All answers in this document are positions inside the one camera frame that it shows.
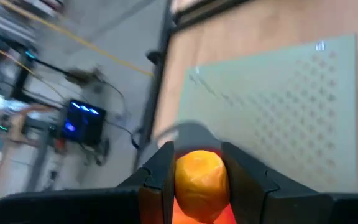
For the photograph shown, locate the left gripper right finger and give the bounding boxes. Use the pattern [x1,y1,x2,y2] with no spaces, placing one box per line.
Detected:
[221,142,335,224]

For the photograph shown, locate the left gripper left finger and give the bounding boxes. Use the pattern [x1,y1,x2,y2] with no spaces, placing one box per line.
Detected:
[103,141,176,224]

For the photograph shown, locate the yellow orange toy pear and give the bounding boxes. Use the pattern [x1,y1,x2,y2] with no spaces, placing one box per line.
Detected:
[173,149,231,223]

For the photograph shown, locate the pale green perforated metal shelf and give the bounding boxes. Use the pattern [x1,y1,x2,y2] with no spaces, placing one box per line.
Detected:
[178,33,358,194]

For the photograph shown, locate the black computer blue lights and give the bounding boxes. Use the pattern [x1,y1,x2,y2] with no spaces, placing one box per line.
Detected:
[61,98,108,147]

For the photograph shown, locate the black cable plug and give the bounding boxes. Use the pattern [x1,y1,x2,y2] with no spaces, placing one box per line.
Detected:
[146,49,165,65]

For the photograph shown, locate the yellow cable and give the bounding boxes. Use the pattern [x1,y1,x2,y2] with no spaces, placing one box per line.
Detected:
[0,0,154,77]

